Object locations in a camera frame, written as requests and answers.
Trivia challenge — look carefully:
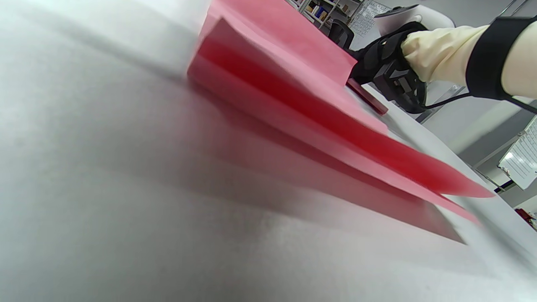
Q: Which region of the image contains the storage shelf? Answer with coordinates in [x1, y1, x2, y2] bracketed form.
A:
[289, 0, 365, 30]

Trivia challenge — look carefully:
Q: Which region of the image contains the pink paper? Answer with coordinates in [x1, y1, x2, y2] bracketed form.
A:
[346, 78, 389, 116]
[187, 0, 495, 225]

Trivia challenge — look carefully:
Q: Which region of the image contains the person's right hand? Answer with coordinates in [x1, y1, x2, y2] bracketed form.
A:
[349, 21, 428, 84]

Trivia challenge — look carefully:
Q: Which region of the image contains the grid patterned board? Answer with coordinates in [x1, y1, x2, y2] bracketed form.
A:
[348, 0, 393, 36]

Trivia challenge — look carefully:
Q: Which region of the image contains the grey black hand controller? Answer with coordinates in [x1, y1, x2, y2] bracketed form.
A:
[373, 4, 456, 38]

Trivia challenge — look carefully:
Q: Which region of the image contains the person's right forearm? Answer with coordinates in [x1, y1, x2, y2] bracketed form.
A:
[401, 21, 537, 100]

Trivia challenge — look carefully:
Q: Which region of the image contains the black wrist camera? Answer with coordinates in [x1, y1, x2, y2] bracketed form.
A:
[373, 59, 428, 115]

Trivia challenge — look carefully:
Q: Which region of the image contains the white board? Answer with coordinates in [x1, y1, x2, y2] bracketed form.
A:
[498, 115, 537, 191]

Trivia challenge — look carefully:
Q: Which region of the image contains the black chair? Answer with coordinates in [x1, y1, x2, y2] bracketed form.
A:
[328, 19, 355, 49]

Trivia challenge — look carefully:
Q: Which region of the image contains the black sensor cable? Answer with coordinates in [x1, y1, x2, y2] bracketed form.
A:
[422, 92, 537, 115]

